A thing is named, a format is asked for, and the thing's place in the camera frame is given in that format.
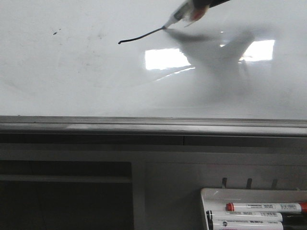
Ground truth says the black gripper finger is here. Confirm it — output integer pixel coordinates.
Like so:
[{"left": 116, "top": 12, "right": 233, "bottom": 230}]
[{"left": 193, "top": 0, "right": 229, "bottom": 9}]

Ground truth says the white black-tipped marker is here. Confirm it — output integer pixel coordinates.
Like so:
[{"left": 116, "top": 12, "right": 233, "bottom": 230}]
[{"left": 162, "top": 0, "right": 194, "bottom": 29}]

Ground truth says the white whiteboard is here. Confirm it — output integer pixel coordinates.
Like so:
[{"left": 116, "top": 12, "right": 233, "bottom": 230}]
[{"left": 0, "top": 0, "right": 307, "bottom": 119}]

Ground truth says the white marker tray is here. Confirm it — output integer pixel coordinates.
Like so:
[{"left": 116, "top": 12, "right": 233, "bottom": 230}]
[{"left": 201, "top": 188, "right": 307, "bottom": 230}]

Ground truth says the red capped white marker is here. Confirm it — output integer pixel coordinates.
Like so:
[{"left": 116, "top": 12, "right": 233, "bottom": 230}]
[{"left": 225, "top": 202, "right": 307, "bottom": 213}]

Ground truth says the black capped marker upper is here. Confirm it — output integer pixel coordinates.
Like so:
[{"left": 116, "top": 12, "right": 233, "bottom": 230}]
[{"left": 206, "top": 210, "right": 283, "bottom": 222}]

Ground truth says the black capped marker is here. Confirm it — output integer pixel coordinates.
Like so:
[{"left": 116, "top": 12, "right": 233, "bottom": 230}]
[
  {"left": 206, "top": 210, "right": 283, "bottom": 222},
  {"left": 208, "top": 220, "right": 283, "bottom": 230}
]

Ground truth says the black capped marker lower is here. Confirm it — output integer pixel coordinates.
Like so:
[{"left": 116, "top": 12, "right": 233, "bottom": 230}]
[{"left": 208, "top": 220, "right": 283, "bottom": 230}]

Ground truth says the grey whiteboard ledge rail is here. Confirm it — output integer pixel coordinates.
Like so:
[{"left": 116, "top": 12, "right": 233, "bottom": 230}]
[{"left": 0, "top": 116, "right": 307, "bottom": 146}]

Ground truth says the grey cabinet frame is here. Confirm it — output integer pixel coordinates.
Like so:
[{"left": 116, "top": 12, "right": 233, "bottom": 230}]
[{"left": 0, "top": 144, "right": 307, "bottom": 230}]

